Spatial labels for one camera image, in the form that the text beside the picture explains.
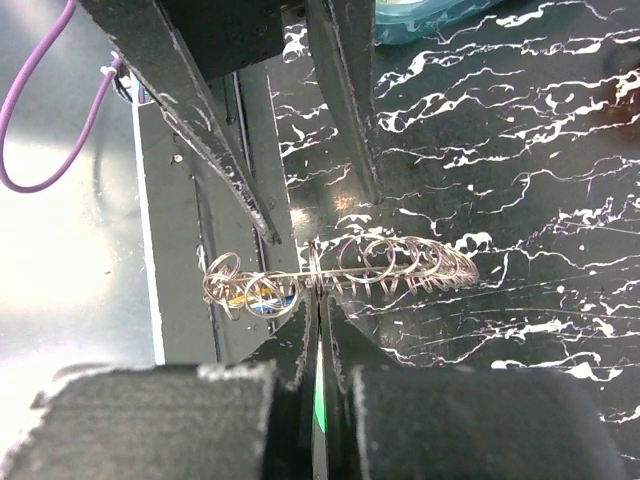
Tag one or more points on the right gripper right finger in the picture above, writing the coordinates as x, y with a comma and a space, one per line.
343, 347

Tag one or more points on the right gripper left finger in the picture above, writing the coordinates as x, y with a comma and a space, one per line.
278, 429

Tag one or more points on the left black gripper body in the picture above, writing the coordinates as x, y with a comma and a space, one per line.
224, 36

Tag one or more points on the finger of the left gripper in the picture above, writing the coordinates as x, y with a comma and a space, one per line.
341, 42
142, 35

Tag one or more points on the blue capped key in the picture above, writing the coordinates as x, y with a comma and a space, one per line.
271, 306

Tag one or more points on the green capped key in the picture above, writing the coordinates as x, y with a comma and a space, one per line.
319, 403

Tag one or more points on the yellow capped key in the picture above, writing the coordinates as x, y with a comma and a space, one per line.
236, 302

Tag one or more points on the clear blue plastic bin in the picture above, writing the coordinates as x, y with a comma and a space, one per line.
403, 22

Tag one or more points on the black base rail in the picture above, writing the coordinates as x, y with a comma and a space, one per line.
190, 217

